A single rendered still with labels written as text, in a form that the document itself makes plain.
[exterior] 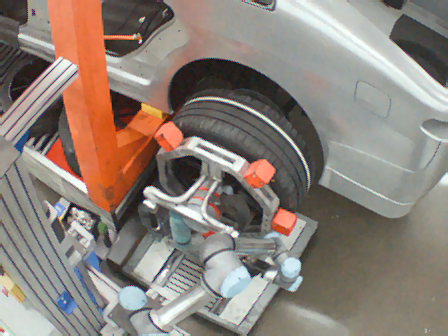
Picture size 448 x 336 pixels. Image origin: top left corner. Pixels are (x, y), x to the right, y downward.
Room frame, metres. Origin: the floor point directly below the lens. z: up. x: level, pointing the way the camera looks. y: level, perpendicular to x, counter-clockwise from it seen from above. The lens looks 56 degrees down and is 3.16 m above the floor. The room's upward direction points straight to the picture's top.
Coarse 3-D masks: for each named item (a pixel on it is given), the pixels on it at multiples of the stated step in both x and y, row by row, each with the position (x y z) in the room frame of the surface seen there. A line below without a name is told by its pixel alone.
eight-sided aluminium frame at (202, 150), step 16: (192, 144) 1.51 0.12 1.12; (208, 144) 1.51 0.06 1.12; (160, 160) 1.56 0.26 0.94; (208, 160) 1.45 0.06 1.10; (224, 160) 1.45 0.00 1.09; (240, 160) 1.44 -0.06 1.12; (160, 176) 1.57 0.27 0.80; (240, 176) 1.38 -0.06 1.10; (176, 192) 1.55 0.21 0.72; (256, 192) 1.35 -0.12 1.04; (272, 192) 1.37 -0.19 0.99; (272, 208) 1.32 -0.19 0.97; (256, 224) 1.39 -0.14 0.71
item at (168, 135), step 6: (162, 126) 1.62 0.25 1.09; (168, 126) 1.59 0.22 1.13; (174, 126) 1.61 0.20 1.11; (156, 132) 1.59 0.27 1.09; (162, 132) 1.56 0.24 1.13; (168, 132) 1.57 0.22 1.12; (174, 132) 1.58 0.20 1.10; (180, 132) 1.59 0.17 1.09; (156, 138) 1.57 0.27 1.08; (162, 138) 1.55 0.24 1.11; (168, 138) 1.55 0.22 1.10; (174, 138) 1.56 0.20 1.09; (180, 138) 1.57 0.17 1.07; (162, 144) 1.56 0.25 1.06; (168, 144) 1.54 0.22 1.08; (174, 144) 1.54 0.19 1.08; (168, 150) 1.54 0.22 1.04
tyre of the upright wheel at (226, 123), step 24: (216, 96) 1.73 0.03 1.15; (240, 96) 1.71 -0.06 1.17; (192, 120) 1.61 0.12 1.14; (216, 120) 1.59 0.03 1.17; (240, 120) 1.59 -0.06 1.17; (264, 120) 1.60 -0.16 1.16; (240, 144) 1.48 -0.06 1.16; (264, 144) 1.50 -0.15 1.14; (288, 144) 1.53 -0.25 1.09; (288, 168) 1.44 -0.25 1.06; (312, 168) 1.53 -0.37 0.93; (288, 192) 1.38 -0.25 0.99
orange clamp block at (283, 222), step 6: (282, 210) 1.36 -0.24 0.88; (276, 216) 1.33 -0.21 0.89; (282, 216) 1.33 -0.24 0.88; (288, 216) 1.33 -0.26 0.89; (294, 216) 1.33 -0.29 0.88; (276, 222) 1.30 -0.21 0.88; (282, 222) 1.30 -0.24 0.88; (288, 222) 1.30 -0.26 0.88; (294, 222) 1.30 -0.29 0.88; (276, 228) 1.29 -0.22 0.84; (282, 228) 1.28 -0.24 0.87; (288, 228) 1.27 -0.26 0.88; (288, 234) 1.27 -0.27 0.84
